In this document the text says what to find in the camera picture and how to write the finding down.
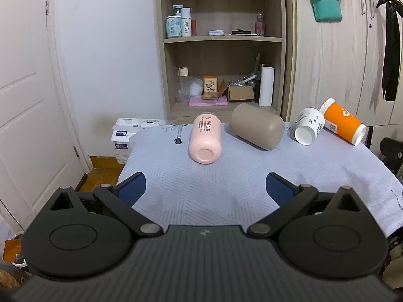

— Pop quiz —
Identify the wooden shelf unit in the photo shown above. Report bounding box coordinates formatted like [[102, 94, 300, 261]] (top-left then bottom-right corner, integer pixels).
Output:
[[156, 0, 287, 124]]

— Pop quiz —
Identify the orange paper cup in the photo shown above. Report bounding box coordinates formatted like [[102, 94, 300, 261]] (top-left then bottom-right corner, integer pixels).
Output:
[[319, 98, 367, 146]]

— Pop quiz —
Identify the white leaf-print paper cup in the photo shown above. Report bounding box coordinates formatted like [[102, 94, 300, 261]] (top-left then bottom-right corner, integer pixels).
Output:
[[294, 107, 325, 146]]

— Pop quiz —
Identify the pale patterned tablecloth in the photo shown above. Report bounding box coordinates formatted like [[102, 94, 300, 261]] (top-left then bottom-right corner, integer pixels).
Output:
[[116, 120, 403, 238]]

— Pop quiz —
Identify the teal and white pump bottle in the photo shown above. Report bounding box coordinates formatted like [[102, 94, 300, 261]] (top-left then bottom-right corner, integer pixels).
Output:
[[166, 5, 184, 38]]

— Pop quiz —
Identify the clear bottle with white cap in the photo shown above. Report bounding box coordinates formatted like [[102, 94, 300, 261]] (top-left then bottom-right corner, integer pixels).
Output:
[[176, 67, 191, 103]]

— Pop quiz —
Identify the white cylinder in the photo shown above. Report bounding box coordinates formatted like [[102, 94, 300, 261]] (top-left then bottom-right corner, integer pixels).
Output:
[[259, 67, 275, 107]]

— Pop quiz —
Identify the taupe cup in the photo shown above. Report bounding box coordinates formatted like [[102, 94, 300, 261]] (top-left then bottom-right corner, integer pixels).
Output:
[[229, 103, 285, 150]]

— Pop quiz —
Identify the black hanging garment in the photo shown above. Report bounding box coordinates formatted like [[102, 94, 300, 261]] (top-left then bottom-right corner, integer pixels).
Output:
[[376, 0, 402, 102]]

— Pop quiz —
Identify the green hanging pouch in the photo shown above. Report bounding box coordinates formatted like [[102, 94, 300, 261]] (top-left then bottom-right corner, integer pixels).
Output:
[[307, 0, 344, 22]]

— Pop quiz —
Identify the blue and white tissue pack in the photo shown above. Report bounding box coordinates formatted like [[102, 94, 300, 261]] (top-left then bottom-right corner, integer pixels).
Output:
[[113, 141, 135, 164], [112, 128, 140, 143]]

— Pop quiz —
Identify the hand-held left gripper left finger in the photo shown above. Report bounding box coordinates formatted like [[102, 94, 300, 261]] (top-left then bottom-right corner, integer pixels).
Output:
[[47, 172, 163, 238]]

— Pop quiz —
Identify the white jar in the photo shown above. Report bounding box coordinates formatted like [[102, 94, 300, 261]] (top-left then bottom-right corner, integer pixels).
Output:
[[190, 79, 204, 97]]

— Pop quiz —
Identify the white door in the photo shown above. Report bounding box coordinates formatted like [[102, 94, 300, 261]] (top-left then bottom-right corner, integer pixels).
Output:
[[0, 0, 92, 236]]

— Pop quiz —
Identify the floral print box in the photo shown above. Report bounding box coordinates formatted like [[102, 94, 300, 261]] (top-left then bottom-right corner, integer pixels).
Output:
[[202, 75, 220, 100]]

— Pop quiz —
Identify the black chair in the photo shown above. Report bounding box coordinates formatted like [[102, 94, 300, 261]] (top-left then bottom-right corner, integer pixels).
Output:
[[379, 137, 403, 177]]

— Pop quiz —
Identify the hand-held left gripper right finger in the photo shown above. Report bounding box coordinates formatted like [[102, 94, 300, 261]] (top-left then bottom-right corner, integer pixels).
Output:
[[247, 172, 366, 239]]

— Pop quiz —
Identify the pink cup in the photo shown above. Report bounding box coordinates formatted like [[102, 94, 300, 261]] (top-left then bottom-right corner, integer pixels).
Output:
[[188, 113, 223, 165]]

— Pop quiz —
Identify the beige wardrobe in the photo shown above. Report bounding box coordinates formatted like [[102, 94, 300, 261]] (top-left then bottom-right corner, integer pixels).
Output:
[[282, 0, 403, 127]]

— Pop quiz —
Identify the pink flat box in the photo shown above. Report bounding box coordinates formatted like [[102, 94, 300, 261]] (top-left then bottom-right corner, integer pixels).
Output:
[[189, 96, 228, 107]]

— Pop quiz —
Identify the orange bag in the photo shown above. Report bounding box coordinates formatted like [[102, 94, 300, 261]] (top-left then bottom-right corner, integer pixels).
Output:
[[3, 239, 23, 263]]

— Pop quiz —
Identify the cardboard box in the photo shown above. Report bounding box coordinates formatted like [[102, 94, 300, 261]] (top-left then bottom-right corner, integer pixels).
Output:
[[219, 80, 255, 102]]

